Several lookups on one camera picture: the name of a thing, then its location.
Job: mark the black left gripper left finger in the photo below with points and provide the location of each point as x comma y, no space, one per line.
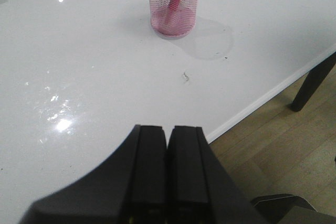
128,187

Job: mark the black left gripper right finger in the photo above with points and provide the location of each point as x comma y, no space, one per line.
199,189

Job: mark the pink mesh pen holder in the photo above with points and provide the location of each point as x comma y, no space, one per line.
173,18

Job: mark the dark table leg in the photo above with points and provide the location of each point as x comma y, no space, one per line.
311,83

